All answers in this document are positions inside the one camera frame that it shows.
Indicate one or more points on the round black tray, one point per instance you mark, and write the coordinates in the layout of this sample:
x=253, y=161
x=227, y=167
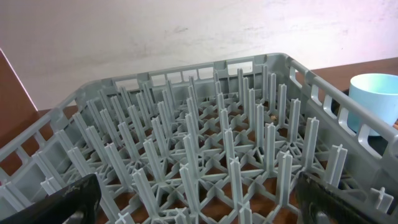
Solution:
x=378, y=143

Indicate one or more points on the grey plastic dishwasher rack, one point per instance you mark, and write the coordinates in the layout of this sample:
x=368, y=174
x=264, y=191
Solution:
x=214, y=142

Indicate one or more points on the light blue cup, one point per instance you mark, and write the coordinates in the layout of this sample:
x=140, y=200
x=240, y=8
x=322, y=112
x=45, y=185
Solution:
x=377, y=93

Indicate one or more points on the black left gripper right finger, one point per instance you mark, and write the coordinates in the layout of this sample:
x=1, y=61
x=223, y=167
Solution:
x=321, y=202

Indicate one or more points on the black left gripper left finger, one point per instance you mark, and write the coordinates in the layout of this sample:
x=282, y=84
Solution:
x=75, y=203

